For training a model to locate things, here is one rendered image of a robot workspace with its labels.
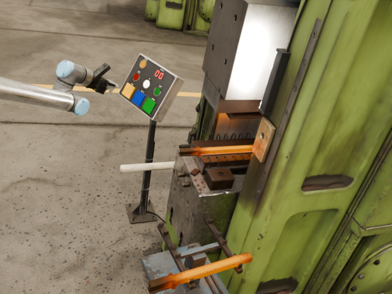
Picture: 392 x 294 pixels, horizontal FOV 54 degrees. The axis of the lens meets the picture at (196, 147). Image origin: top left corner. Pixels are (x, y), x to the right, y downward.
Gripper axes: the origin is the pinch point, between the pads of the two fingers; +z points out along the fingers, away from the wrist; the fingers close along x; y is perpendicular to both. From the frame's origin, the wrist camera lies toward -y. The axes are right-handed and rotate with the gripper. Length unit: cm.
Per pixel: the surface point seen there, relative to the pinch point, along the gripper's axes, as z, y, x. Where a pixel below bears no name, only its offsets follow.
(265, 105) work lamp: -15, -32, 94
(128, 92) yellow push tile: 10.3, 1.6, 0.6
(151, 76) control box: 11.2, -14.1, 9.9
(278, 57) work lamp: -24, -50, 93
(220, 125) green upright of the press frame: 28, -11, 57
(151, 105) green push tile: 10.4, -0.6, 21.3
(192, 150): 3, 4, 65
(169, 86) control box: 11.3, -14.7, 25.1
